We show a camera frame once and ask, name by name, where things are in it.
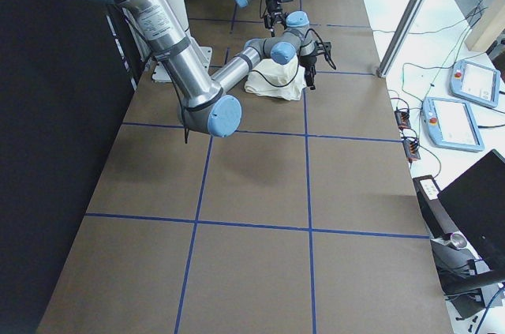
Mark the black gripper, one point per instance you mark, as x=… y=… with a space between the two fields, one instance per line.
x=272 y=6
x=307 y=59

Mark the cream long-sleeve printed shirt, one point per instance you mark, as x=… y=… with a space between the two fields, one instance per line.
x=270 y=79

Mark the orange black connector box far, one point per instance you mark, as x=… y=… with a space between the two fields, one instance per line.
x=403 y=119

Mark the orange black connector box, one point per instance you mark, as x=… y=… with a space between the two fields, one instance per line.
x=411 y=149
x=403 y=119

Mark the orange black connector box near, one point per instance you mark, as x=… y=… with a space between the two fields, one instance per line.
x=411 y=149

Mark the near teach pendant tablet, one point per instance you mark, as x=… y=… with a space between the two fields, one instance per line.
x=451 y=124

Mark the teach pendant tablet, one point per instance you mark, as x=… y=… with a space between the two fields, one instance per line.
x=451 y=124
x=475 y=83

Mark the far teach pendant tablet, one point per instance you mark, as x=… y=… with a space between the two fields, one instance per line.
x=475 y=83

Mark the black box with white label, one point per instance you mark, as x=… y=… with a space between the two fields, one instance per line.
x=439 y=223

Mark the black monitor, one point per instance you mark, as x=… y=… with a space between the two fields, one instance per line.
x=475 y=203

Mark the silver round can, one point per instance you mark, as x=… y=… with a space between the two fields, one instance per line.
x=457 y=241

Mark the aluminium frame post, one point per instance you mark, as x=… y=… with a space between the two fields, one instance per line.
x=410 y=13

